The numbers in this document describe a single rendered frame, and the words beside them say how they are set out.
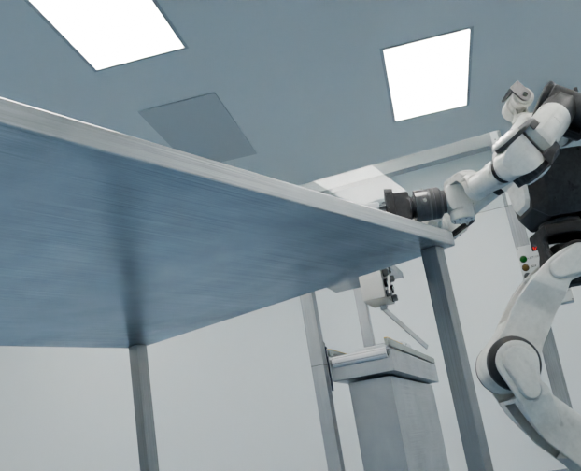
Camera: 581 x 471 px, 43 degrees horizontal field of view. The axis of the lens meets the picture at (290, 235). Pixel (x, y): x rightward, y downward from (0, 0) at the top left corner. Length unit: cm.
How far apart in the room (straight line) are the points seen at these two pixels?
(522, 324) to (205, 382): 528
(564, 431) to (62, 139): 154
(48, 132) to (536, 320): 151
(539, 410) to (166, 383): 552
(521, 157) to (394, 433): 185
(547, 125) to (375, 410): 188
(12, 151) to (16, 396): 705
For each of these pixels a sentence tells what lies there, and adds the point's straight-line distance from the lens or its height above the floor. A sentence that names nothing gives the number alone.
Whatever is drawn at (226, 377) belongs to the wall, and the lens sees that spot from 707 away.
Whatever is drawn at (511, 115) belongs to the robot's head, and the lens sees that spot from 237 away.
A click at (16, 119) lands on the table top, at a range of 90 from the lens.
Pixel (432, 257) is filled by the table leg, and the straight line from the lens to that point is 167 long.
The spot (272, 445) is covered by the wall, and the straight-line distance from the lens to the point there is 693.
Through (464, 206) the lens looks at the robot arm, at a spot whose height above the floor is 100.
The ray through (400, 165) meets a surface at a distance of 340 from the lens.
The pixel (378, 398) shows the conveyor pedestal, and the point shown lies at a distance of 346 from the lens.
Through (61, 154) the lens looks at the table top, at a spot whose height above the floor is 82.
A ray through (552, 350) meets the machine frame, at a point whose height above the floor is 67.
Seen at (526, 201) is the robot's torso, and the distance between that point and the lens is 220.
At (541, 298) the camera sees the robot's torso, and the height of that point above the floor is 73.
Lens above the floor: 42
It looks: 17 degrees up
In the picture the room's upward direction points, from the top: 9 degrees counter-clockwise
